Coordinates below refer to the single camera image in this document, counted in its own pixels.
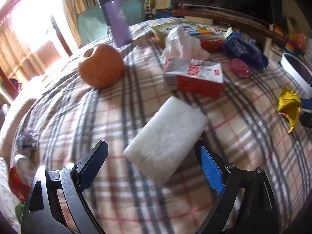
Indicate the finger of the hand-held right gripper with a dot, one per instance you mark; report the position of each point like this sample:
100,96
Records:
307,120
307,104

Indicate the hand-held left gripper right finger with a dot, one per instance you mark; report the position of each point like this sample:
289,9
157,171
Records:
209,168

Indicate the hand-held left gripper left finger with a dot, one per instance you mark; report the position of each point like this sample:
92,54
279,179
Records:
91,168

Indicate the gold foil wrapper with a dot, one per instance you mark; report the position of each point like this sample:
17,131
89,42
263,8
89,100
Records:
290,107

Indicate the white round trash bin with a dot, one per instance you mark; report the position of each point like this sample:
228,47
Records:
296,68

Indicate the white sponge block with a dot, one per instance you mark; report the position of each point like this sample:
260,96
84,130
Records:
165,136

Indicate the red white tissue pack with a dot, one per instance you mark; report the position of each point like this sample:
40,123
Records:
195,78

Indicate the silver blue wrapper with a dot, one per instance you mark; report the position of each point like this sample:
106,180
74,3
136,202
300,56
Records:
27,139

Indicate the crushed red can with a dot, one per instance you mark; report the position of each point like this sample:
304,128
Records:
18,182

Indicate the pink round wrapper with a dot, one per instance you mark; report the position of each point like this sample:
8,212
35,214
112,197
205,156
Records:
240,67

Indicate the dark blue snack wrapper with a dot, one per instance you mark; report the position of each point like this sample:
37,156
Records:
246,50

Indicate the wooden toy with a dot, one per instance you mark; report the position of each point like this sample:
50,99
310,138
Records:
276,28

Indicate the crushed green can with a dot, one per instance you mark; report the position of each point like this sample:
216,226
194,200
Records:
19,213

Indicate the white pillow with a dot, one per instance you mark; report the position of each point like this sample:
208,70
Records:
19,107

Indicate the orange-brown apple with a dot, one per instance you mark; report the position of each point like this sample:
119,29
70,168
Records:
102,65

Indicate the white television cabinet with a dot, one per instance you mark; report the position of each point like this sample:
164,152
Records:
243,22

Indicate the green white plastic packet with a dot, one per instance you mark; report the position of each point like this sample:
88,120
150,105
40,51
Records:
228,33

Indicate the red box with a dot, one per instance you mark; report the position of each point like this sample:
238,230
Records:
212,45

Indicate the white plastic bag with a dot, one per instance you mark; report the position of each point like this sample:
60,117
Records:
182,43

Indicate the beige curtain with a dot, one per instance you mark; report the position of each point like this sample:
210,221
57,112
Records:
22,48
78,2

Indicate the teal covered chair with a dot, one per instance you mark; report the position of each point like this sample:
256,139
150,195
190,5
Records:
92,24

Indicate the colourful picture book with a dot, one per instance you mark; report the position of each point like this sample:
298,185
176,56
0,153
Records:
160,28

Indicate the purple thermos bottle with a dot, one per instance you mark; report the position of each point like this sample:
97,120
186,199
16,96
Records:
118,22

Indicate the blue toy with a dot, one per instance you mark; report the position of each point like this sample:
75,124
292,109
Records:
158,14

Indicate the toy bus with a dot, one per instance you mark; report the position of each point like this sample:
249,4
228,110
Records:
149,5

